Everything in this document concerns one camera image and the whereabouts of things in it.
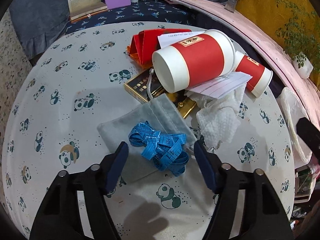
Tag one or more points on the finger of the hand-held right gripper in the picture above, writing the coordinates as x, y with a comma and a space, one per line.
310, 137

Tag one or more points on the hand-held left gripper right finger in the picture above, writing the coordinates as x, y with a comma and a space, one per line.
203, 165

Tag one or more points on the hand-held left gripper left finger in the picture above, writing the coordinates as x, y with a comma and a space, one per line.
117, 165

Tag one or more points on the trash bin with white bag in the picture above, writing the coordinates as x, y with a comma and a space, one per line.
287, 105

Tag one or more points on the blue tape measure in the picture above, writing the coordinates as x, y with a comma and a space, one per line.
165, 152

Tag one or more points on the grey velvet pouch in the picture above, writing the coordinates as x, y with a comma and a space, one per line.
130, 120

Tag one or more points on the white tissue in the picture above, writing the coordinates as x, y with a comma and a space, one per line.
217, 120

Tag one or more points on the black and gold box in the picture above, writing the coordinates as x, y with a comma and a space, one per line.
136, 86

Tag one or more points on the white printed receipt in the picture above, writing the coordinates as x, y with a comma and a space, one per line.
222, 85
172, 38

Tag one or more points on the small red paper cup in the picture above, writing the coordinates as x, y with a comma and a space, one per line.
250, 72

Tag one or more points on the large red paper cup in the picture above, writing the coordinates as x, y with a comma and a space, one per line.
200, 57

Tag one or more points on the red paper envelope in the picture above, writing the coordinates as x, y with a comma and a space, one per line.
142, 45

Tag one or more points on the white plant pot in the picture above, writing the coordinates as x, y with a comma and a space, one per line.
303, 66

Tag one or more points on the green leafy plant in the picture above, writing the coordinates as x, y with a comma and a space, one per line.
295, 30

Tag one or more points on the pink cloth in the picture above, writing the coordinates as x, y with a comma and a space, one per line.
262, 37

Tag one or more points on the yellow cloth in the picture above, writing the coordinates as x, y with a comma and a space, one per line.
265, 2

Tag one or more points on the dark blue patterned cloth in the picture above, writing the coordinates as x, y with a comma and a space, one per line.
140, 11

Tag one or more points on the grey-blue blanket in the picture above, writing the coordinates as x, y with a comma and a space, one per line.
37, 17

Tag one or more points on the gold and white box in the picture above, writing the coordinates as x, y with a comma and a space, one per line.
83, 0

